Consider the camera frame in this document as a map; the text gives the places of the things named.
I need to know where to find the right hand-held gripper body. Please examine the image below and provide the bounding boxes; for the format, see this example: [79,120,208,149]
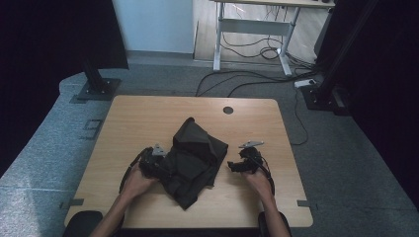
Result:
[238,140,265,175]

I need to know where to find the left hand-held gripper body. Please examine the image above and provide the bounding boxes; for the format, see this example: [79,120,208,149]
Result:
[138,143,170,180]

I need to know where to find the dark cloth garment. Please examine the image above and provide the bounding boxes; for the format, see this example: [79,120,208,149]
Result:
[157,117,229,211]

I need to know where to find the person's right hand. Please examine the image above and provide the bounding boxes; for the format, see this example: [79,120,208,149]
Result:
[241,168,275,200]

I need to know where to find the person's left hand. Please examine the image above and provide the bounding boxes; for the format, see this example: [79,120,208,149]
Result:
[122,162,160,201]

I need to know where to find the white power strip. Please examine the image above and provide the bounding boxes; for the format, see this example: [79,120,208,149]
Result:
[293,78,317,89]

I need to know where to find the left black stand base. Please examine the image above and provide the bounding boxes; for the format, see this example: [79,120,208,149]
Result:
[69,58,123,105]

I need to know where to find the black curtain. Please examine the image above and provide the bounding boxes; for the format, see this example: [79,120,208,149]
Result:
[314,0,419,211]
[0,0,130,177]

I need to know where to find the right hand-held gripper black cable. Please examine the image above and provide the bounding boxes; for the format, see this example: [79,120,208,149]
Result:
[249,153,277,197]

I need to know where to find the hand-held gripper black cable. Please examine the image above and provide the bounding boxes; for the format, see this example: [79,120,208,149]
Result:
[118,146,153,195]
[249,153,277,197]

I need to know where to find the left hand-held gripper black cable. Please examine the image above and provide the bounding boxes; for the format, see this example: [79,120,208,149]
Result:
[118,146,153,195]

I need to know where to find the black floor cables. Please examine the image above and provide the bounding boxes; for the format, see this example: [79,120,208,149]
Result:
[195,6,327,146]

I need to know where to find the black stand with base plate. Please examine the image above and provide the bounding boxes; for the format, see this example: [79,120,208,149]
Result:
[299,0,379,117]

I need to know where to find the white metal frame desk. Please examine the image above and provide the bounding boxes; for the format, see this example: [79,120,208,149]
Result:
[210,0,336,77]

